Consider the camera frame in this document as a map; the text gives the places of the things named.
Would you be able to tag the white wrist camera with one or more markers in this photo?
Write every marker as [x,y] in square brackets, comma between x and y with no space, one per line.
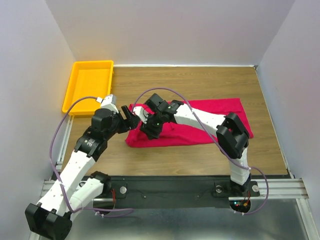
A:
[109,102]
[142,113]

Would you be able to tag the aluminium frame rail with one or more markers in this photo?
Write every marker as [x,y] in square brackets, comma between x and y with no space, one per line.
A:
[269,189]

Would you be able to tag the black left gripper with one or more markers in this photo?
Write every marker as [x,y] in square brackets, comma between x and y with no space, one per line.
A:
[131,121]

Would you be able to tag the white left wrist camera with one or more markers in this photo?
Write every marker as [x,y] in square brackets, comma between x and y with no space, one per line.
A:
[109,102]

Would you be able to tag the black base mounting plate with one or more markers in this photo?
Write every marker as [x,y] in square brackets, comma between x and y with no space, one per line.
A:
[172,192]

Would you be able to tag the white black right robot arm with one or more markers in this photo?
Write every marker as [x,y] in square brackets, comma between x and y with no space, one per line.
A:
[226,131]

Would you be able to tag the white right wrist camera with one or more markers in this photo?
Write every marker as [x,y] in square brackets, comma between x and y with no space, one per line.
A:
[142,113]

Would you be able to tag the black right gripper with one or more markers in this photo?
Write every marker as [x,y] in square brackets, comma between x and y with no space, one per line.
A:
[148,128]

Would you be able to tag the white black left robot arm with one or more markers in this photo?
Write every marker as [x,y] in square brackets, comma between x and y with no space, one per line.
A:
[52,217]

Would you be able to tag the pink t shirt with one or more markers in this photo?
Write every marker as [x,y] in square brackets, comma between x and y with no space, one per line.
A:
[185,130]

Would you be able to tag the yellow plastic tray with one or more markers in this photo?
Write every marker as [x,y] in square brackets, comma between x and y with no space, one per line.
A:
[88,78]

